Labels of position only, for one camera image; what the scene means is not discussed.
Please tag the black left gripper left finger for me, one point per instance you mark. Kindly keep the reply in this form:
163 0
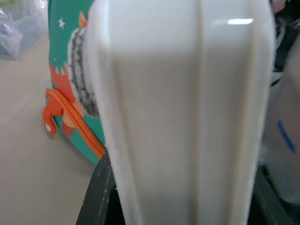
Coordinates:
98 187

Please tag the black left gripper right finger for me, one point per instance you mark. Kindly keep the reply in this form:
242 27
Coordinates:
269 201

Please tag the white plastic box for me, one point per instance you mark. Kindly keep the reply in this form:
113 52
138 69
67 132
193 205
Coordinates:
182 112

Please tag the orange and teal backpack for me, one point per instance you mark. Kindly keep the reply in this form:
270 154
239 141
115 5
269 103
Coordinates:
70 77

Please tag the orange dinosaur zipper pull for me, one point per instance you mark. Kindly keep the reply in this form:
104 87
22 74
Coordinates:
50 114

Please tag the clear plastic bag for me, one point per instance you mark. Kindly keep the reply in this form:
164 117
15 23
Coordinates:
14 30

